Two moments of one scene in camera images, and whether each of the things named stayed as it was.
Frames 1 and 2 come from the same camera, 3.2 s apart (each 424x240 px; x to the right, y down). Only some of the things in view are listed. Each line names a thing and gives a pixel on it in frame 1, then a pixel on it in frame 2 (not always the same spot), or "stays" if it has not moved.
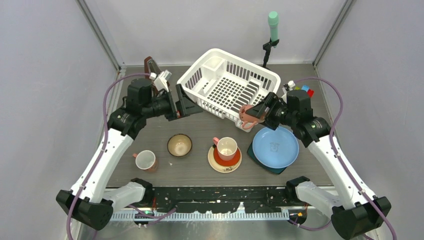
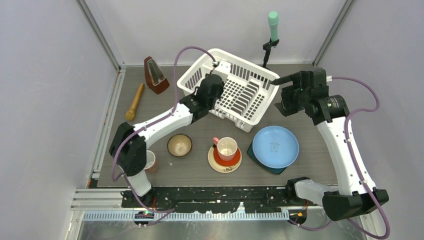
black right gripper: [273, 102] -> [286, 105]
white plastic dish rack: [222, 84] stays
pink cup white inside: [226, 148] stays
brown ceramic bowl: [179, 145] stays
